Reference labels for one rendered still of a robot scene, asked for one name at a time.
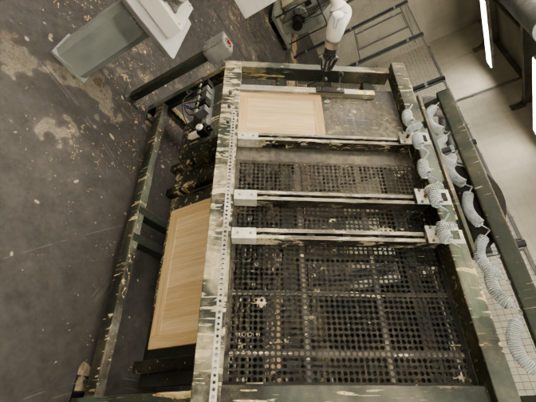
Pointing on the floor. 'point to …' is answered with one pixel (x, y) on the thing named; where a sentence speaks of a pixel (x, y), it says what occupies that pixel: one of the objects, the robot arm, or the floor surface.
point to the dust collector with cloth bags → (298, 17)
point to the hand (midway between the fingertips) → (325, 74)
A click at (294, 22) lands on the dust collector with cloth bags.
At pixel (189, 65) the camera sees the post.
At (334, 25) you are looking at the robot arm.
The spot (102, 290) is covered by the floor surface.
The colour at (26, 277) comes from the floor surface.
